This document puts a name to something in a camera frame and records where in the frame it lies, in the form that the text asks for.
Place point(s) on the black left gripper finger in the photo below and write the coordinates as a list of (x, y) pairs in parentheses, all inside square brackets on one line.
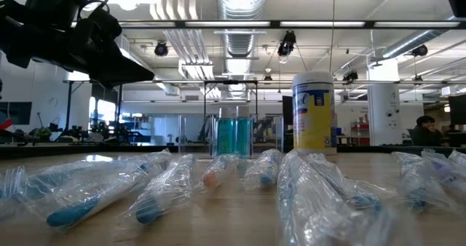
[(113, 66)]

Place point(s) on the clear acrylic organizer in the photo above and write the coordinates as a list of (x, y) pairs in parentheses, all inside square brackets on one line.
[(193, 137)]

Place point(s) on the teal mouthwash bottle white cap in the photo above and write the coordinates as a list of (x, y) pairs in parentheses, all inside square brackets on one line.
[(226, 137), (244, 137)]

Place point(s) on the orange white toothbrush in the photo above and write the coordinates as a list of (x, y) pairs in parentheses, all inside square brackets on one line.
[(211, 178)]

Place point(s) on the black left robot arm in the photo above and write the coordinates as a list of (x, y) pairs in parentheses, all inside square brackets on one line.
[(9, 6)]

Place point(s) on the black ceiling spotlight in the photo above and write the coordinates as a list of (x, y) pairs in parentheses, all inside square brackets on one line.
[(420, 50), (350, 76), (161, 49)]

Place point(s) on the black computer monitor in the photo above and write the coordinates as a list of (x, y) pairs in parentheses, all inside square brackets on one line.
[(16, 113), (458, 109), (287, 111)]

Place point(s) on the red bar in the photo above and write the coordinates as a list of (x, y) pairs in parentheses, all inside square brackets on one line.
[(5, 124)]

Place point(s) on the yellow white Lysol wipes canister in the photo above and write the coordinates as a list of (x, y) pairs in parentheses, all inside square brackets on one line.
[(313, 129)]

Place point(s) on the white round pillar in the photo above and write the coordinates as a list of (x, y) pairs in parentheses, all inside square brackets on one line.
[(382, 122)]

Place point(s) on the person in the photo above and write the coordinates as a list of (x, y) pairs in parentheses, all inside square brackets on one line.
[(426, 135)]

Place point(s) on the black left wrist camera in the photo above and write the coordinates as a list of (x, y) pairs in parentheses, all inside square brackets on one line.
[(51, 2)]

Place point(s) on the silver ventilation duct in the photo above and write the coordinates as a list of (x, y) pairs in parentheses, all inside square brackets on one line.
[(407, 44), (240, 6)]

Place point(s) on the black overhead camera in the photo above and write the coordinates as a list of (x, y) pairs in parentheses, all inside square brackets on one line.
[(287, 44)]

